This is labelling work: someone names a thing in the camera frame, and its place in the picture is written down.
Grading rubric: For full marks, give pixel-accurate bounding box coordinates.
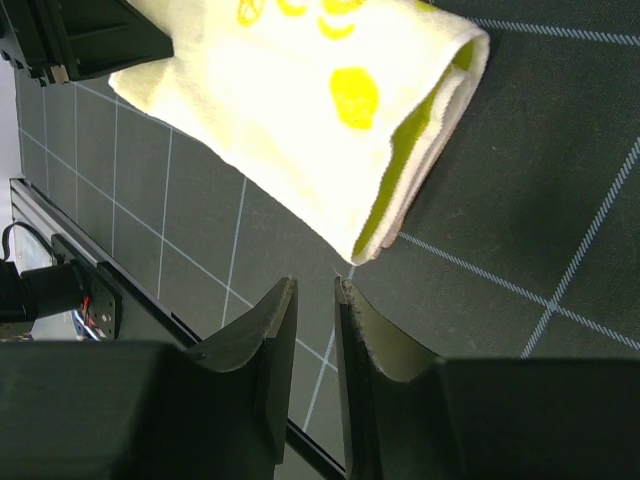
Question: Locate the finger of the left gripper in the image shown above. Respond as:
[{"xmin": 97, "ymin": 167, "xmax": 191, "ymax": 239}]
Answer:
[{"xmin": 1, "ymin": 0, "xmax": 173, "ymax": 86}]

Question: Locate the aluminium rail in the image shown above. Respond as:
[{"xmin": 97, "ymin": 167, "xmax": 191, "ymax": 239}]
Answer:
[{"xmin": 10, "ymin": 179, "xmax": 56, "ymax": 272}]

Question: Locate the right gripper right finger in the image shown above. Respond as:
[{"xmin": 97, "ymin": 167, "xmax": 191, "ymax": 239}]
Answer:
[{"xmin": 334, "ymin": 278, "xmax": 639, "ymax": 479}]

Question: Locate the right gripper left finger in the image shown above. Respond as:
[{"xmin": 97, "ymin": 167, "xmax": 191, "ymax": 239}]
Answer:
[{"xmin": 1, "ymin": 277, "xmax": 298, "ymax": 479}]

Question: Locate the colourful patterned cloth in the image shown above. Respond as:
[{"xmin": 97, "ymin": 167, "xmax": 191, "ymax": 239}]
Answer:
[{"xmin": 109, "ymin": 1, "xmax": 490, "ymax": 265}]

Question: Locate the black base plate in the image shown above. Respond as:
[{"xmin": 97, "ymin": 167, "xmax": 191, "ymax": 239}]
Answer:
[{"xmin": 1, "ymin": 180, "xmax": 345, "ymax": 479}]

